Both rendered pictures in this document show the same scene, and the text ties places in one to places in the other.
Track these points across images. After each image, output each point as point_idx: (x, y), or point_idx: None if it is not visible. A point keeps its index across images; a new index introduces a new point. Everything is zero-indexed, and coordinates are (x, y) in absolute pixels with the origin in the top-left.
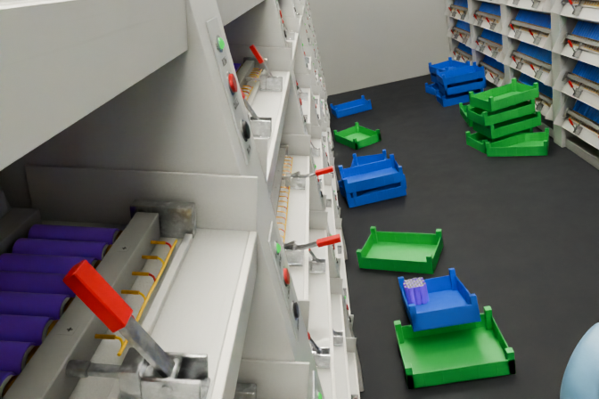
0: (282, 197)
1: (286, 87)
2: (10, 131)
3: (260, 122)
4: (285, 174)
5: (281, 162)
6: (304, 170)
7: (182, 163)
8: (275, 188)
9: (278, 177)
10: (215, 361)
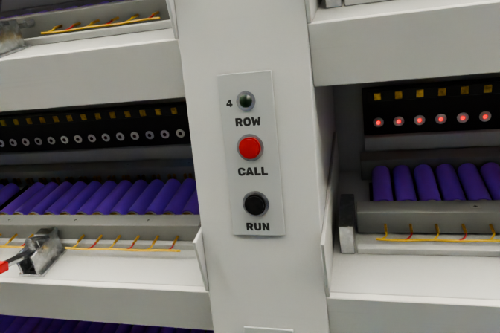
0: (4, 240)
1: (2, 59)
2: None
3: None
4: (103, 245)
5: (112, 221)
6: (113, 277)
7: None
8: (5, 220)
9: (44, 221)
10: None
